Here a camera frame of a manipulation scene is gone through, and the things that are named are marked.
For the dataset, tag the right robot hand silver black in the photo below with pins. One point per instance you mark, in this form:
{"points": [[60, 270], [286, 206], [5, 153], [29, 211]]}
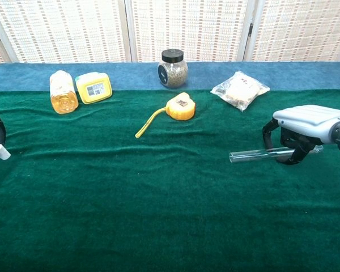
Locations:
{"points": [[309, 122]]}

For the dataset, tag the small white cap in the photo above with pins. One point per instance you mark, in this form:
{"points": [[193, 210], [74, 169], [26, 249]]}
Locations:
{"points": [[1, 152]]}

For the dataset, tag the clear glass test tube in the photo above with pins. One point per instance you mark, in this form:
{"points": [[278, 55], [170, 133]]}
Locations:
{"points": [[249, 156]]}

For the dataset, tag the blue table cover cloth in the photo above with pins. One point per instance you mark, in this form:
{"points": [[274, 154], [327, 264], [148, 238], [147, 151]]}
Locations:
{"points": [[22, 76]]}

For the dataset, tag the amber tea drink bottle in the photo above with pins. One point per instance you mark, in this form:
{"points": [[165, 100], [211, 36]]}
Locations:
{"points": [[63, 96]]}

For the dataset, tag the clear plastic bag of snacks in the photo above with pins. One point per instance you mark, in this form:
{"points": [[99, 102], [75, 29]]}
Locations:
{"points": [[241, 90]]}

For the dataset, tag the yellow box with green-white lid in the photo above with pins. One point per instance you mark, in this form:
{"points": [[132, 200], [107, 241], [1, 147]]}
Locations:
{"points": [[93, 89]]}

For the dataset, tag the glass jar with black lid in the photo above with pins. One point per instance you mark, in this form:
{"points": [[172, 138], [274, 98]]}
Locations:
{"points": [[173, 75]]}

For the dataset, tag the dark green velvet cloth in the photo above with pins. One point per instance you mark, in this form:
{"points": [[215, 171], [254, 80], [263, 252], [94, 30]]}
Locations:
{"points": [[158, 198]]}

